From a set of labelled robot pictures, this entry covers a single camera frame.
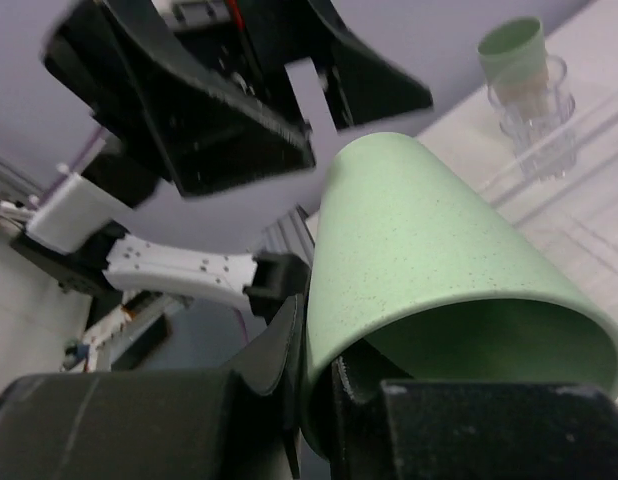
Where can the aluminium mounting rail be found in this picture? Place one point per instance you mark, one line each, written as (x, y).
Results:
(289, 234)

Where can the clear glass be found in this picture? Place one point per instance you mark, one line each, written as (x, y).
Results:
(528, 124)

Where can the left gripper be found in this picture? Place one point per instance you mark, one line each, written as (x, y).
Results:
(226, 116)

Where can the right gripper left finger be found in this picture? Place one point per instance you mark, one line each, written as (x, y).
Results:
(236, 421)

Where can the light green cup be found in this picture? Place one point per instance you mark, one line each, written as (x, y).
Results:
(519, 42)

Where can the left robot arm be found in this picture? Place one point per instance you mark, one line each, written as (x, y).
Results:
(75, 237)

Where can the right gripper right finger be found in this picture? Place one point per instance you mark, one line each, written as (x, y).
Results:
(405, 429)

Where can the beige cup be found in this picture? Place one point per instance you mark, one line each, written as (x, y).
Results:
(516, 87)

